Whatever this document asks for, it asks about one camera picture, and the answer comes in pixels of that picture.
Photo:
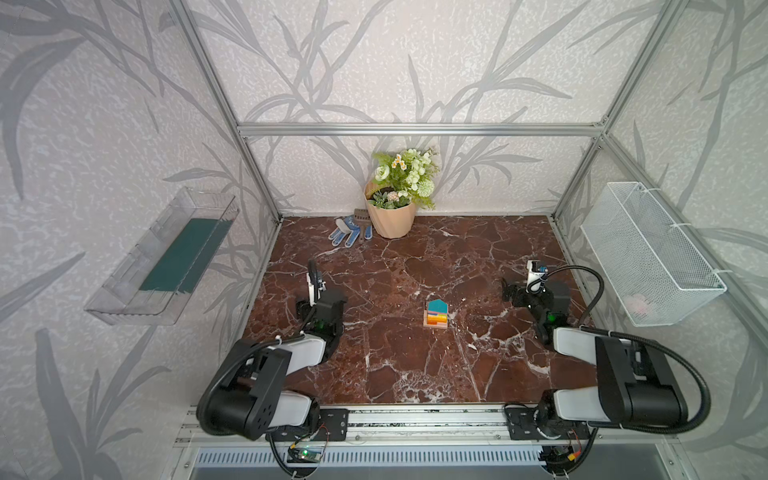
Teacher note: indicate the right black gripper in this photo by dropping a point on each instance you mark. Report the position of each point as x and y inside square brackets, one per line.
[525, 293]

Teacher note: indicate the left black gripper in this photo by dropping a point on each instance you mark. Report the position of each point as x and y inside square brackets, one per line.
[318, 301]

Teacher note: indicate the teal wedge block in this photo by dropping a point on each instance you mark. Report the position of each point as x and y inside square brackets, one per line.
[437, 307]

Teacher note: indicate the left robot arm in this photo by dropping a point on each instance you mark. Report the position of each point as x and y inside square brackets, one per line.
[246, 396]

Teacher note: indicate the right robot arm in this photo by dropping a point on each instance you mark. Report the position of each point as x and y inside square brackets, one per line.
[635, 387]

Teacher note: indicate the pink object in basket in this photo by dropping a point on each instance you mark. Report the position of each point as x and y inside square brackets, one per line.
[637, 305]

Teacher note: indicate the blue dotted work glove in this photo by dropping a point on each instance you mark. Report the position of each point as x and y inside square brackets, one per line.
[349, 229]

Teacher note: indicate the beige flower pot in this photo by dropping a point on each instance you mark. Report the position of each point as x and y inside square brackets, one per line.
[389, 223]

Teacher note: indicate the left green circuit board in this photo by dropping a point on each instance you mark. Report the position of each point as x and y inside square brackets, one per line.
[304, 455]

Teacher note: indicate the green artificial plant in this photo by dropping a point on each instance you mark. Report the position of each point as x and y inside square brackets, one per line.
[404, 179]

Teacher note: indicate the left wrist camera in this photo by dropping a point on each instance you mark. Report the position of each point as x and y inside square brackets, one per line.
[316, 285]

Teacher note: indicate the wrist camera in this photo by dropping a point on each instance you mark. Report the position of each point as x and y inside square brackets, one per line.
[535, 271]
[316, 285]

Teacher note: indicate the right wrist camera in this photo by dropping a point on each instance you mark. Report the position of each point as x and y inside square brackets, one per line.
[535, 271]

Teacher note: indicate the white wire basket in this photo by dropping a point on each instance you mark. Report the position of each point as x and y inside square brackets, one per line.
[642, 249]

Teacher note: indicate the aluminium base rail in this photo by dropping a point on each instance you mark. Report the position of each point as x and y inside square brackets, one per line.
[477, 435]

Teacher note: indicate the clear plastic wall shelf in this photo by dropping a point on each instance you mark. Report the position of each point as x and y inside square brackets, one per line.
[155, 281]

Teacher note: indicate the aluminium cage frame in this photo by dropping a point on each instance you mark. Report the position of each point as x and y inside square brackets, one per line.
[600, 132]

